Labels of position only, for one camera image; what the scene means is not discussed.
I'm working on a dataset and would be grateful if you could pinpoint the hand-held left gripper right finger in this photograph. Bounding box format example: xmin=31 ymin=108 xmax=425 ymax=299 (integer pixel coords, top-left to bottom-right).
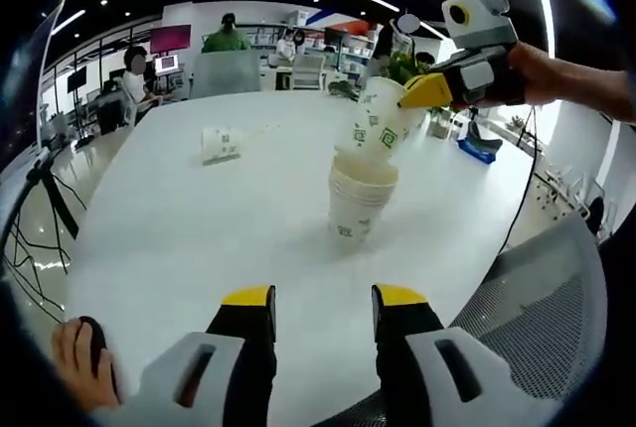
xmin=371 ymin=283 xmax=529 ymax=427

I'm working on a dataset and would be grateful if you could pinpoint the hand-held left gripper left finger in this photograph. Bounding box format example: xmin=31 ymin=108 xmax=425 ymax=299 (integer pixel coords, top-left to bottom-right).
xmin=122 ymin=283 xmax=278 ymax=427

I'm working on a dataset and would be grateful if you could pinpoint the green-print paper cup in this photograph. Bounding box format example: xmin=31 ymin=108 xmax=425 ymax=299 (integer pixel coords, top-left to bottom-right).
xmin=333 ymin=74 xmax=408 ymax=168

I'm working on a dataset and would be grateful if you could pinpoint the nested stack of paper cups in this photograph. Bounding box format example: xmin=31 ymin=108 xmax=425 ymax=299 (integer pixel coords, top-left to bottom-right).
xmin=327 ymin=151 xmax=400 ymax=257

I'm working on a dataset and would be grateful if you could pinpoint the cluster of white paper cups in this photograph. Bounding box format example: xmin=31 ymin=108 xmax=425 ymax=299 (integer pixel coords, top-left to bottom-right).
xmin=200 ymin=125 xmax=247 ymax=167

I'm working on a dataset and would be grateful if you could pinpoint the person's right hand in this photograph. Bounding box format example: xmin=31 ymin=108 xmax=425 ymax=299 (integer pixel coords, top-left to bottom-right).
xmin=505 ymin=41 xmax=557 ymax=108

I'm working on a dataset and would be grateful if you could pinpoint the small glass jar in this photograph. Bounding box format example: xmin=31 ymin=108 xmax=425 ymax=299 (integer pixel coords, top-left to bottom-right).
xmin=429 ymin=107 xmax=453 ymax=140

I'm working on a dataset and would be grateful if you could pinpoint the green potted plant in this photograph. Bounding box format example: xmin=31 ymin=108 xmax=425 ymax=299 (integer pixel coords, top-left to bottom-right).
xmin=385 ymin=48 xmax=451 ymax=150

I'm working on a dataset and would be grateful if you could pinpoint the blue box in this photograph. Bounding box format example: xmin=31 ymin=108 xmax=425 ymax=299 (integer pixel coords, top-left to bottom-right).
xmin=456 ymin=120 xmax=505 ymax=166

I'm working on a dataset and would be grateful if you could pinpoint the white office chair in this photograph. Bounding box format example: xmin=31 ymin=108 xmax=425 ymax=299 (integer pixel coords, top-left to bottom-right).
xmin=291 ymin=53 xmax=327 ymax=91
xmin=115 ymin=75 xmax=139 ymax=126

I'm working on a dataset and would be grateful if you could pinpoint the grey mesh office chair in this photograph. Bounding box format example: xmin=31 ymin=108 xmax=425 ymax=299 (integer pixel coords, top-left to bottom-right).
xmin=317 ymin=211 xmax=612 ymax=427

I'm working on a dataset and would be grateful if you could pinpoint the black handheld object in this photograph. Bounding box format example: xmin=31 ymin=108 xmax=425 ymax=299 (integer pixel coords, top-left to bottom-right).
xmin=78 ymin=316 xmax=119 ymax=399

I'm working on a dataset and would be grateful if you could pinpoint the grey panel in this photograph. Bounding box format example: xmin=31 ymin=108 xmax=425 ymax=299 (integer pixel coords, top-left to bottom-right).
xmin=190 ymin=50 xmax=262 ymax=100

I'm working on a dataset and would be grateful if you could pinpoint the black tripod stand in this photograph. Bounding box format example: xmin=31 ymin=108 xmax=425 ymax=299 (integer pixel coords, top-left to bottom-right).
xmin=0 ymin=148 xmax=81 ymax=275

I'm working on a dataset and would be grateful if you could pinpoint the large monitor screen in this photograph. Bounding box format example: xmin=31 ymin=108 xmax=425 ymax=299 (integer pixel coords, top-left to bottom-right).
xmin=9 ymin=0 xmax=69 ymax=151

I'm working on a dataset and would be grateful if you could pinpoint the black cable bundle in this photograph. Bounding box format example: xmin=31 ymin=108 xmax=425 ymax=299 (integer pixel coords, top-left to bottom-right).
xmin=327 ymin=80 xmax=363 ymax=101

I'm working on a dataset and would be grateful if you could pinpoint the pink wall screen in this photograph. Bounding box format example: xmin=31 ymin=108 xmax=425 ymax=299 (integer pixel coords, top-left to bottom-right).
xmin=149 ymin=24 xmax=193 ymax=56

